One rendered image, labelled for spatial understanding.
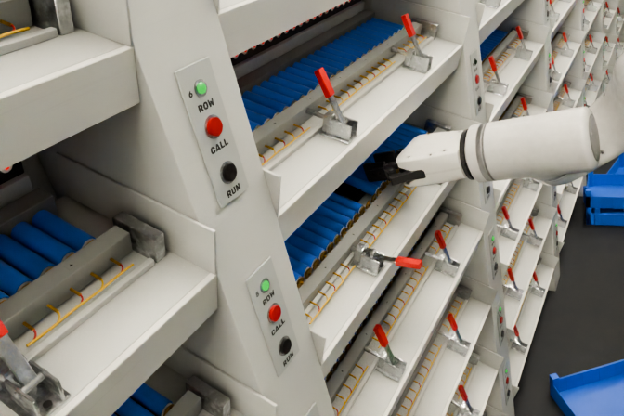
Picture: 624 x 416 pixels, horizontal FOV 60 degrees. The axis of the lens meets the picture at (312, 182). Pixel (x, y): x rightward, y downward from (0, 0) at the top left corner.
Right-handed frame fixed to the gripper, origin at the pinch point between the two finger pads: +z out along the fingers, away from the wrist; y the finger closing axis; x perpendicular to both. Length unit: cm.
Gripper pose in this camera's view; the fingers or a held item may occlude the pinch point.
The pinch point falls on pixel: (382, 166)
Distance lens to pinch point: 88.8
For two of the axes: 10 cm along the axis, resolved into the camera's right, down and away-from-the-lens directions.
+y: -5.1, 4.7, -7.2
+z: -7.8, 1.0, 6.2
